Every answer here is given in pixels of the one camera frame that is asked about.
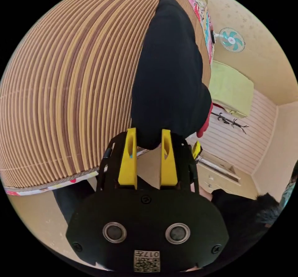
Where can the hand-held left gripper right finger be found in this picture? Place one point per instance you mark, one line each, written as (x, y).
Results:
(168, 167)

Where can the cream cupboard with drawers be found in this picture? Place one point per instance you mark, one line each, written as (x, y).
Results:
(218, 175)

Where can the light green curtain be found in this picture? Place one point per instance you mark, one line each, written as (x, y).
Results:
(230, 88)

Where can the white fan with teal blades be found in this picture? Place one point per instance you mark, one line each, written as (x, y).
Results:
(231, 40)

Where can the black branch-shaped coat rack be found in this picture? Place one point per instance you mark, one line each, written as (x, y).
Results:
(229, 121)

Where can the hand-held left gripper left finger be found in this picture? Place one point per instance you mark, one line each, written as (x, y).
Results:
(127, 165)

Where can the red garment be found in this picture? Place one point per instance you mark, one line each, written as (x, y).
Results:
(205, 124)

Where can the person's right hand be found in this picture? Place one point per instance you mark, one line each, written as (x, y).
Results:
(206, 194)

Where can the black long sleeve shirt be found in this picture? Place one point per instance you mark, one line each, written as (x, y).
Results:
(170, 77)

